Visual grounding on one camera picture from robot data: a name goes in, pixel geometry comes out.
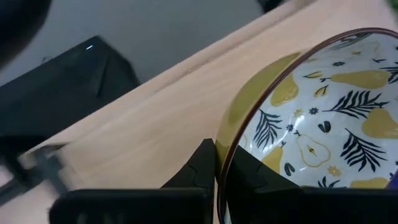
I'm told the yellow pear-print ceramic bowl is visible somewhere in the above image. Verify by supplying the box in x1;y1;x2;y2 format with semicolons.
215;27;398;224

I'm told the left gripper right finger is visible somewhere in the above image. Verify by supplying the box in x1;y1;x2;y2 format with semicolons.
224;145;398;224

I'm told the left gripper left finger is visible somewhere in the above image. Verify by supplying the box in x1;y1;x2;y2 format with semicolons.
49;138;216;224

